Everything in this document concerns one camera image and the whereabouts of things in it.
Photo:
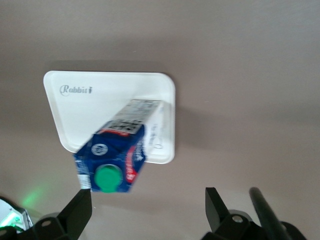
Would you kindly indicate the white rectangular tray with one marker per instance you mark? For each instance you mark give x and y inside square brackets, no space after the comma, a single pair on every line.
[82,115]

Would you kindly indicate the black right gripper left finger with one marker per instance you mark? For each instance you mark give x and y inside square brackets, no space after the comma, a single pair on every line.
[75,215]

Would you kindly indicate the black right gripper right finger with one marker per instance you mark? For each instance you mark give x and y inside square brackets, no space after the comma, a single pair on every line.
[216,212]

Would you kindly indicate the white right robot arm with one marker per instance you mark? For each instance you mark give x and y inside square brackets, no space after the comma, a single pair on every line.
[10,212]

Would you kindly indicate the blue milk carton green cap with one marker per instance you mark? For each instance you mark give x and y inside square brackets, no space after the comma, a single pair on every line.
[110,152]

